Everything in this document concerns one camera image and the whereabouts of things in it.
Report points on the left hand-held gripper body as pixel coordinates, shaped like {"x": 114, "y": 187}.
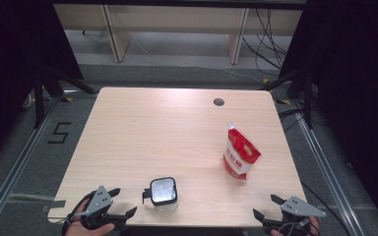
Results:
{"x": 100, "y": 201}

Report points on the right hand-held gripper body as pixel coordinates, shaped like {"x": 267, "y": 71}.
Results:
{"x": 298, "y": 207}

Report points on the clear jar with black lid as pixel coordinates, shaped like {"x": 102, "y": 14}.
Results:
{"x": 163, "y": 190}

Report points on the red and white spouted pouch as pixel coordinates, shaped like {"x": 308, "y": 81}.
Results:
{"x": 239, "y": 154}

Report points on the person's right hand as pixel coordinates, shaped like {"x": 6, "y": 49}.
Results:
{"x": 315, "y": 227}

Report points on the person's left hand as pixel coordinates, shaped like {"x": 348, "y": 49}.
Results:
{"x": 78, "y": 231}

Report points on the grey flat floor strip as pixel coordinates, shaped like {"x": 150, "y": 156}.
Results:
{"x": 16, "y": 196}

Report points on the black metal stand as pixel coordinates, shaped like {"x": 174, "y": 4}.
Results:
{"x": 307, "y": 98}
{"x": 39, "y": 98}

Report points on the grey round table grommet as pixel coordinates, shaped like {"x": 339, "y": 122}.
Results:
{"x": 219, "y": 102}

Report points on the black curtain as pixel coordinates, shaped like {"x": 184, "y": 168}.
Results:
{"x": 13, "y": 49}
{"x": 357, "y": 82}

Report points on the light wooden shelf unit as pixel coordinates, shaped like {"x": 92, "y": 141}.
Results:
{"x": 177, "y": 18}

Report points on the aluminium floor rail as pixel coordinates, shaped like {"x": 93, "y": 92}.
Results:
{"x": 13, "y": 173}
{"x": 328, "y": 170}

